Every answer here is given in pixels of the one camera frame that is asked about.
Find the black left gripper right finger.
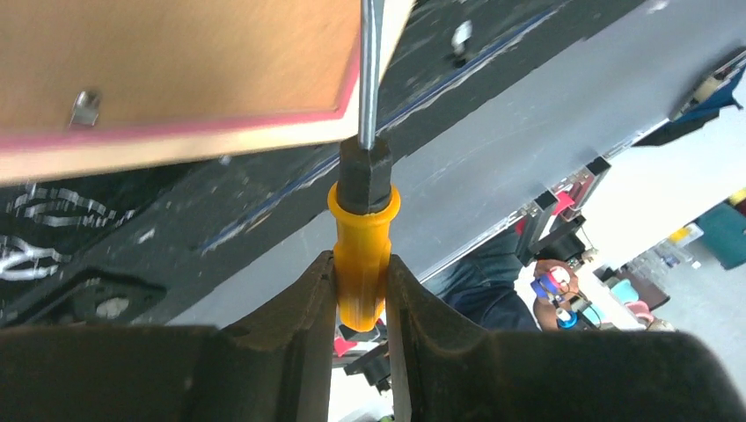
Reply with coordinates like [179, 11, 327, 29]
[385, 256, 745, 421]

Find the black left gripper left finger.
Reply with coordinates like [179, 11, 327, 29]
[1, 251, 336, 421]

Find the pink picture frame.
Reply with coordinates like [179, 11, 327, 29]
[0, 0, 416, 186]

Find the person in background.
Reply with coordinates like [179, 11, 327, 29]
[422, 227, 589, 333]

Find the aluminium rail frame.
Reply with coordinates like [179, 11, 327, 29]
[457, 47, 745, 263]

